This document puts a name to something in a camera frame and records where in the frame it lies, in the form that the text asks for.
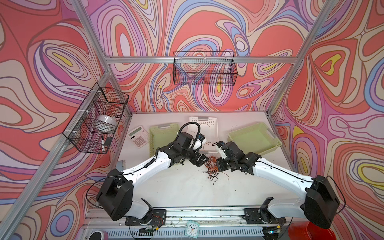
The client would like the orange cable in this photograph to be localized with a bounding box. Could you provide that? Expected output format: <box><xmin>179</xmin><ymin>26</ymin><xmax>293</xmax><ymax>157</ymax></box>
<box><xmin>203</xmin><ymin>155</ymin><xmax>223</xmax><ymax>181</ymax></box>

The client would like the black cable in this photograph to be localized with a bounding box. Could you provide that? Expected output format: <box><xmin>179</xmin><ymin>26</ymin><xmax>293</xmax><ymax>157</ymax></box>
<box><xmin>202</xmin><ymin>161</ymin><xmax>226</xmax><ymax>181</ymax></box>

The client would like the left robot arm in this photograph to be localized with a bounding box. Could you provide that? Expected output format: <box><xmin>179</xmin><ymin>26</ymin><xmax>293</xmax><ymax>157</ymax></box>
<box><xmin>96</xmin><ymin>122</ymin><xmax>208</xmax><ymax>224</ymax></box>

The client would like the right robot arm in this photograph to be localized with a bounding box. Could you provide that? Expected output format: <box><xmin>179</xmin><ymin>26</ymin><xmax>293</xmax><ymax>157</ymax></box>
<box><xmin>215</xmin><ymin>141</ymin><xmax>340</xmax><ymax>229</ymax></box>

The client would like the large green perforated basket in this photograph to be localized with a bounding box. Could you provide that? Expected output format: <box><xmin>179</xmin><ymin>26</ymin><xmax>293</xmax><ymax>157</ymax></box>
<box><xmin>228</xmin><ymin>122</ymin><xmax>282</xmax><ymax>156</ymax></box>

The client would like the white perforated basket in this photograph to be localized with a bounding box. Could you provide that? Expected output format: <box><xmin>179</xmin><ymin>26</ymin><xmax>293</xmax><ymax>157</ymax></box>
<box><xmin>189</xmin><ymin>116</ymin><xmax>219</xmax><ymax>156</ymax></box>

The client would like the small green perforated basket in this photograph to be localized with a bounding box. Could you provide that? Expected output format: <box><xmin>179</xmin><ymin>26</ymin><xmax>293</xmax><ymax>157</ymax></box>
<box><xmin>149</xmin><ymin>123</ymin><xmax>180</xmax><ymax>157</ymax></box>

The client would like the white desk calculator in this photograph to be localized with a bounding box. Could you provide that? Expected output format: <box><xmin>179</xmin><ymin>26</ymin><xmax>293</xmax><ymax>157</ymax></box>
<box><xmin>128</xmin><ymin>126</ymin><xmax>149</xmax><ymax>149</ymax></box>

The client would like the small green alarm clock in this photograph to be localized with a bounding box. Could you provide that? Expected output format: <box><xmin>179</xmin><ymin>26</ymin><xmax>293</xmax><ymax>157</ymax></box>
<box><xmin>184</xmin><ymin>221</ymin><xmax>200</xmax><ymax>239</ymax></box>

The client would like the red bucket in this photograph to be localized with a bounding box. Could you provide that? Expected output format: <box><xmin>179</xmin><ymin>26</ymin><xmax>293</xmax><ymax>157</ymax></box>
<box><xmin>288</xmin><ymin>222</ymin><xmax>337</xmax><ymax>240</ymax></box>

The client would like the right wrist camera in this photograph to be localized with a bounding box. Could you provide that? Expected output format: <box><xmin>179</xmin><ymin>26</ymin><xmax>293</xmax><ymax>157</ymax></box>
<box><xmin>216</xmin><ymin>141</ymin><xmax>228</xmax><ymax>160</ymax></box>

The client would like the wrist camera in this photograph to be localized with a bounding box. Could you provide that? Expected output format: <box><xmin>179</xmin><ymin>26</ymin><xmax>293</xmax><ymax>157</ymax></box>
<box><xmin>216</xmin><ymin>141</ymin><xmax>228</xmax><ymax>160</ymax></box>
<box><xmin>193</xmin><ymin>134</ymin><xmax>207</xmax><ymax>151</ymax></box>

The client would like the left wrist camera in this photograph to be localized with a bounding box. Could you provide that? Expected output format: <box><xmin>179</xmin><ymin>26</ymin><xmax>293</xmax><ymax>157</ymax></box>
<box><xmin>193</xmin><ymin>134</ymin><xmax>207</xmax><ymax>151</ymax></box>

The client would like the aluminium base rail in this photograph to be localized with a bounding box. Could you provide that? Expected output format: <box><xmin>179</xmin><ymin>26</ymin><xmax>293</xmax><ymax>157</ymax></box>
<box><xmin>76</xmin><ymin>206</ymin><xmax>299</xmax><ymax>240</ymax></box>

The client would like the black wire basket back wall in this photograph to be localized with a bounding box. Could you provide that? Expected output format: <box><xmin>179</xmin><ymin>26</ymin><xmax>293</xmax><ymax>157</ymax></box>
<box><xmin>173</xmin><ymin>50</ymin><xmax>238</xmax><ymax>86</ymax></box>

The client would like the black wire basket wall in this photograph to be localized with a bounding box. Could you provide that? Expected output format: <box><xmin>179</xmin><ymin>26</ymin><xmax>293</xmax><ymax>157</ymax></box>
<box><xmin>173</xmin><ymin>50</ymin><xmax>238</xmax><ymax>86</ymax></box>
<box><xmin>63</xmin><ymin>83</ymin><xmax>129</xmax><ymax>154</ymax></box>

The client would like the black wire basket left wall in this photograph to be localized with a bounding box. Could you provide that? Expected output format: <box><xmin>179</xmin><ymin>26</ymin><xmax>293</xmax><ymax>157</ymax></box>
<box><xmin>63</xmin><ymin>83</ymin><xmax>129</xmax><ymax>154</ymax></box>

